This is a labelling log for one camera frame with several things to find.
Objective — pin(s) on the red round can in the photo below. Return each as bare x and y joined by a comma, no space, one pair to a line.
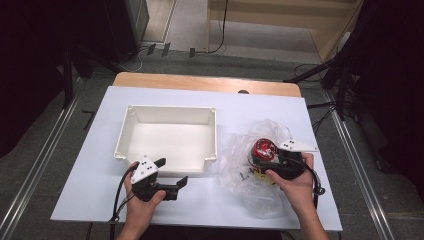
264,150

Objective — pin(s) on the dark curtain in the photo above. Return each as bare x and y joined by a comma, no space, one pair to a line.
396,100
30,66

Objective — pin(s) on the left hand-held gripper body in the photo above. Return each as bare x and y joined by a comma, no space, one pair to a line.
146,181

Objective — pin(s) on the translucent smiley plastic bag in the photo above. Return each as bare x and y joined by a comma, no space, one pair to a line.
240,186

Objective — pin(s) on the white table mat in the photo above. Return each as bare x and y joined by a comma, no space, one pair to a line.
200,206

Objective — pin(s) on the person's right hand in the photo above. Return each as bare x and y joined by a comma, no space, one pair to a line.
298,190

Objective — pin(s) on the wooden table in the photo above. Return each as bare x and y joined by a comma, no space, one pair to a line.
186,82

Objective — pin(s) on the dark cabinet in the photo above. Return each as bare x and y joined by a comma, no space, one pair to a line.
130,26

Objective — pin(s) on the metal floor rail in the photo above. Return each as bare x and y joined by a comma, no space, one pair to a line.
36,166
363,173

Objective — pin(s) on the black upright stand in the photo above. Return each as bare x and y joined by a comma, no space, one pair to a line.
67,80

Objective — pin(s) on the light wooden shelf unit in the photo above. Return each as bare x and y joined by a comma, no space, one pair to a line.
283,20

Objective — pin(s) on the person's dark clothing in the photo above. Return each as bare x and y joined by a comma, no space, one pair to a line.
206,235

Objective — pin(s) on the person's left hand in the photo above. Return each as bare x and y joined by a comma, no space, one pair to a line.
140,210

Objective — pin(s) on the white plastic bin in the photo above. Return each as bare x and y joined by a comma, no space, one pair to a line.
168,143

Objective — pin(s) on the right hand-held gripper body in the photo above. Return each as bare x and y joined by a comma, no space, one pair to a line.
290,160

